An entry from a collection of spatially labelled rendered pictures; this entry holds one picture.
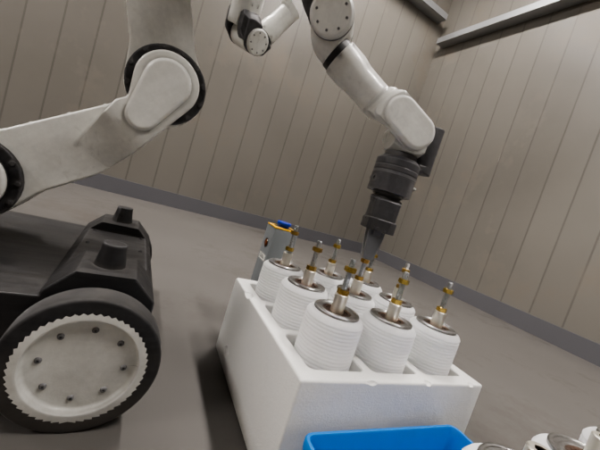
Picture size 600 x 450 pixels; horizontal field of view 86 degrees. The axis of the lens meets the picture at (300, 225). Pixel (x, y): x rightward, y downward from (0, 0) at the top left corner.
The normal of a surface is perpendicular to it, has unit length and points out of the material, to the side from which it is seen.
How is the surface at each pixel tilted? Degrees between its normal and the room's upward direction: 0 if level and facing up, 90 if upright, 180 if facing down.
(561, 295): 90
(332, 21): 104
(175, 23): 90
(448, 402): 90
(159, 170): 90
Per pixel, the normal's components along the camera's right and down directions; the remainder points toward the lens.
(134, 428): 0.30, -0.95
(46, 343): 0.44, 0.22
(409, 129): 0.07, 0.11
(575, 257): -0.85, -0.23
